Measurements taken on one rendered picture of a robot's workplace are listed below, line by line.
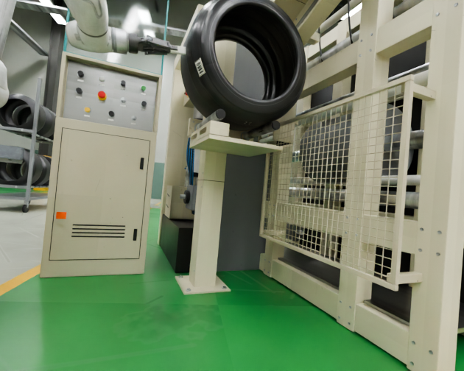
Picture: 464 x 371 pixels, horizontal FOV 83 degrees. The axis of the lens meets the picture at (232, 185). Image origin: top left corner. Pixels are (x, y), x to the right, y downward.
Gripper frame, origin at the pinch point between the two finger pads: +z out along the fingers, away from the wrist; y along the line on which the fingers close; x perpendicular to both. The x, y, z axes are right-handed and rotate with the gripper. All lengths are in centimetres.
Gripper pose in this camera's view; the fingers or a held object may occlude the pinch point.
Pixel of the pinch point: (177, 49)
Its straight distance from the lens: 130.6
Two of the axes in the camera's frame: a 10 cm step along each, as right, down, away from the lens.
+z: 9.2, -0.5, 3.8
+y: -3.8, -0.2, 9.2
